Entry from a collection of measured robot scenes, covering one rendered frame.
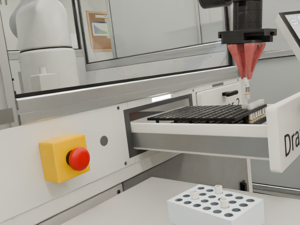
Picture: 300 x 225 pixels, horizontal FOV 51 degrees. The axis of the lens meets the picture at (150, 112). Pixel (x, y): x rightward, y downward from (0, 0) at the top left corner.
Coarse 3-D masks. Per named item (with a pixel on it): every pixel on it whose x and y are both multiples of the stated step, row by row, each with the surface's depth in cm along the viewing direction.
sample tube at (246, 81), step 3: (243, 78) 66; (246, 78) 66; (243, 81) 66; (246, 81) 66; (246, 84) 66; (246, 87) 66; (249, 87) 66; (246, 90) 66; (249, 90) 66; (246, 93) 66; (249, 93) 66; (246, 96) 66; (249, 96) 66; (246, 99) 67
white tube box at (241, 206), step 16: (208, 192) 53; (224, 192) 52; (176, 208) 50; (192, 208) 47; (208, 208) 48; (224, 208) 46; (240, 208) 46; (256, 208) 46; (176, 224) 51; (192, 224) 48; (208, 224) 46; (224, 224) 43; (240, 224) 44; (256, 224) 47
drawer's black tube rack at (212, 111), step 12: (180, 108) 85; (192, 108) 82; (204, 108) 80; (216, 108) 77; (228, 108) 74; (240, 108) 72; (156, 120) 74; (168, 120) 71; (180, 120) 69; (192, 120) 67; (204, 120) 65; (216, 120) 64; (240, 120) 74; (264, 120) 73
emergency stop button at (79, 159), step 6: (72, 150) 53; (78, 150) 53; (84, 150) 54; (72, 156) 53; (78, 156) 53; (84, 156) 54; (72, 162) 53; (78, 162) 53; (84, 162) 54; (72, 168) 53; (78, 168) 53; (84, 168) 54
